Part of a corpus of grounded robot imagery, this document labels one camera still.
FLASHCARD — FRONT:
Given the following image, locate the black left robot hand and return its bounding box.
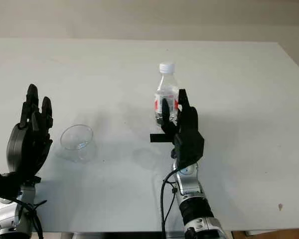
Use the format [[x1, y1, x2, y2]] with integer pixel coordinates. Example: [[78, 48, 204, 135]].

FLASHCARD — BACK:
[[6, 84, 53, 184]]

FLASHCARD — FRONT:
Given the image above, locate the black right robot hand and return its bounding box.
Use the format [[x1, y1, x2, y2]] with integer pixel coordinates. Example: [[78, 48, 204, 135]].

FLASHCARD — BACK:
[[161, 89, 205, 148]]

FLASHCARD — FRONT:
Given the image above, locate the clear water bottle red label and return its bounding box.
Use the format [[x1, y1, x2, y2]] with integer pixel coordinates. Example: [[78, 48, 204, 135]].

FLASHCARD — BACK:
[[154, 62, 179, 126]]

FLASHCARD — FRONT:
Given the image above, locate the clear glass cup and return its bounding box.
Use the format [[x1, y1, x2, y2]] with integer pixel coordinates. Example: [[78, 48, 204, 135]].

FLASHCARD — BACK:
[[60, 124, 96, 164]]

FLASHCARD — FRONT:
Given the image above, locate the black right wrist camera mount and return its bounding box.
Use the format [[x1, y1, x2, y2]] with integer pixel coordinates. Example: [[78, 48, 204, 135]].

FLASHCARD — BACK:
[[173, 134, 205, 167]]

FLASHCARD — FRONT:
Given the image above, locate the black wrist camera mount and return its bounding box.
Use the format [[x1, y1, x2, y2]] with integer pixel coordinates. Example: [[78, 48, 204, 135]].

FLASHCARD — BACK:
[[0, 163, 22, 200], [173, 134, 205, 167]]

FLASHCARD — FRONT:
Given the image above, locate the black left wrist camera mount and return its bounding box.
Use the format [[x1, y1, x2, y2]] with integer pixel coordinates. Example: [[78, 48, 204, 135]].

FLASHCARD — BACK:
[[0, 163, 22, 200]]

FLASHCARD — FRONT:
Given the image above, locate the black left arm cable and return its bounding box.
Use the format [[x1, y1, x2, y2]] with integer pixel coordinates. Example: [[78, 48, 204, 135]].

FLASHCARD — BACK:
[[14, 199, 48, 239]]

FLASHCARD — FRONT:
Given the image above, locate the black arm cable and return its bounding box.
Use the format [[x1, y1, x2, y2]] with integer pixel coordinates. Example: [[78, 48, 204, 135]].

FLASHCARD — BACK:
[[160, 168, 187, 239], [14, 199, 48, 239]]

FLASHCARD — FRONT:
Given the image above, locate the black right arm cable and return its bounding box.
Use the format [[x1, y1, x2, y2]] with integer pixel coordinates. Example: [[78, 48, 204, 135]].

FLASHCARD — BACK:
[[160, 168, 187, 239]]

